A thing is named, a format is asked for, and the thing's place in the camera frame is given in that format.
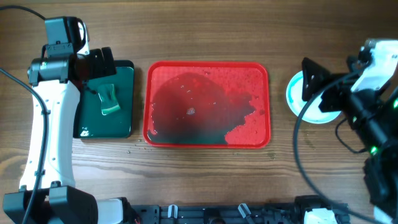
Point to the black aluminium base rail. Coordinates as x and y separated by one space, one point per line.
305 209

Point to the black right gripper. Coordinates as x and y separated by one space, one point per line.
319 78

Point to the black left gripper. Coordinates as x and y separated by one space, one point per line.
100 70

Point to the black tub with green water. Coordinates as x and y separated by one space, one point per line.
89 121

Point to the small white plate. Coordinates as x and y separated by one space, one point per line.
295 102

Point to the green yellow scrub sponge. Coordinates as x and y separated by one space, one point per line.
109 102

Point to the red plastic tray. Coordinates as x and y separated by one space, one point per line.
207 105

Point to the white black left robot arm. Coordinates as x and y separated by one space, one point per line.
47 192

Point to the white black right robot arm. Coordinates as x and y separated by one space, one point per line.
378 131

